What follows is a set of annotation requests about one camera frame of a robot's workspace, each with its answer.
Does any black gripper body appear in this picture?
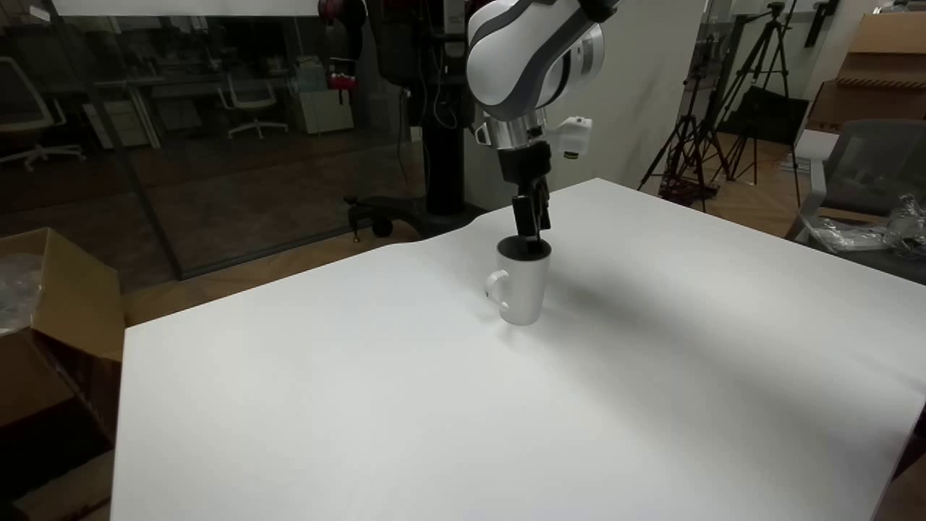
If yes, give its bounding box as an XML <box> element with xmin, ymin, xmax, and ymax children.
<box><xmin>497</xmin><ymin>142</ymin><xmax>551</xmax><ymax>192</ymax></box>

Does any white ceramic mug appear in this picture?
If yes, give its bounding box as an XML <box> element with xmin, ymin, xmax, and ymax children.
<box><xmin>483</xmin><ymin>237</ymin><xmax>552</xmax><ymax>327</ymax></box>

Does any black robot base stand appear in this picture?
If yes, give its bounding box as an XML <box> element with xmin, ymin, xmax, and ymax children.
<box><xmin>347</xmin><ymin>0</ymin><xmax>477</xmax><ymax>237</ymax></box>

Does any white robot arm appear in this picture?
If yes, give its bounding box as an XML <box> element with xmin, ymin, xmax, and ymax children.
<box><xmin>465</xmin><ymin>0</ymin><xmax>619</xmax><ymax>239</ymax></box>

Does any white office chair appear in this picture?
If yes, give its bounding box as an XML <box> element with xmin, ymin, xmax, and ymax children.
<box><xmin>216</xmin><ymin>78</ymin><xmax>286</xmax><ymax>137</ymax></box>

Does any grey office chair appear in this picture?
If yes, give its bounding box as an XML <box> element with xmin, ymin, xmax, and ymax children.
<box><xmin>788</xmin><ymin>119</ymin><xmax>926</xmax><ymax>284</ymax></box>

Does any brown cardboard box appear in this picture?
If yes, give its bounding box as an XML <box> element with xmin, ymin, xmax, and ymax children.
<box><xmin>0</xmin><ymin>227</ymin><xmax>125</xmax><ymax>521</ymax></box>

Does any white swivel chair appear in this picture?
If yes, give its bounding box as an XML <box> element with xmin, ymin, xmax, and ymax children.
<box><xmin>0</xmin><ymin>55</ymin><xmax>88</xmax><ymax>169</ymax></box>

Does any black camera tripod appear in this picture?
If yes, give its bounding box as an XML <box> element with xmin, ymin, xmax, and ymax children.
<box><xmin>636</xmin><ymin>0</ymin><xmax>795</xmax><ymax>204</ymax></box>

